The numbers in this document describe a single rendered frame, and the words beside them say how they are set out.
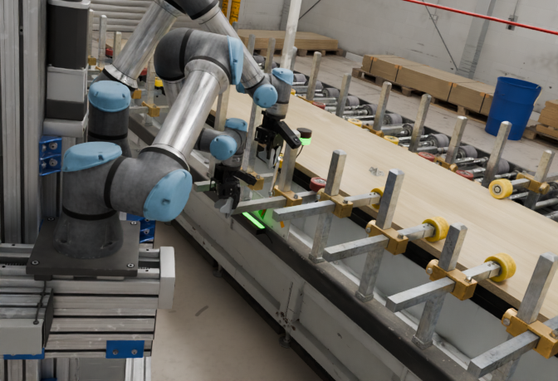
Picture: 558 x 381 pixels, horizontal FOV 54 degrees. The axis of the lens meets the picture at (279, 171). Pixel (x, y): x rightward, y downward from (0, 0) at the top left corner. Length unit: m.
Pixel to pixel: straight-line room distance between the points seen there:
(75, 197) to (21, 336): 0.29
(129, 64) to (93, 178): 0.66
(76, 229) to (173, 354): 1.45
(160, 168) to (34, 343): 0.43
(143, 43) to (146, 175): 0.70
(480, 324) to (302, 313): 0.95
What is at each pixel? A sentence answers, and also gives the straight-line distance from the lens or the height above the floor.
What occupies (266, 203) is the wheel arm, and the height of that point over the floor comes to 0.85.
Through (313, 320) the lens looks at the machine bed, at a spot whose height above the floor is 0.24.
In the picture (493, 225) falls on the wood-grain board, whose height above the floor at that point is 0.90.
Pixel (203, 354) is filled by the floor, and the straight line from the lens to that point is 2.62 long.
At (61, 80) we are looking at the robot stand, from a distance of 1.41.
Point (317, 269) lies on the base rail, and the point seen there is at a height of 0.70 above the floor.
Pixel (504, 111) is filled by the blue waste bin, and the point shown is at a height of 0.34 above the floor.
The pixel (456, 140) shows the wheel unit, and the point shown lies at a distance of 2.88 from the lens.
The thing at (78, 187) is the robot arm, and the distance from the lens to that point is 1.21.
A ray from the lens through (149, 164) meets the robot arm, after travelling 1.17.
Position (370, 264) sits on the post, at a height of 0.84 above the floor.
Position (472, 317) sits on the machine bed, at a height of 0.75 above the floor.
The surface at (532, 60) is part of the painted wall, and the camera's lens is 9.23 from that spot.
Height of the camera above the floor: 1.71
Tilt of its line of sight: 22 degrees down
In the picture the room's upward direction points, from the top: 10 degrees clockwise
